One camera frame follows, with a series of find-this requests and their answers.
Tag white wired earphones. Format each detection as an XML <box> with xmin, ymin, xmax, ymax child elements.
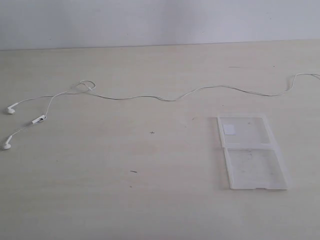
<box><xmin>0</xmin><ymin>72</ymin><xmax>320</xmax><ymax>151</ymax></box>

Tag clear plastic open case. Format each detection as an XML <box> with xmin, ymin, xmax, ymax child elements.
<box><xmin>217</xmin><ymin>113</ymin><xmax>290</xmax><ymax>191</ymax></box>

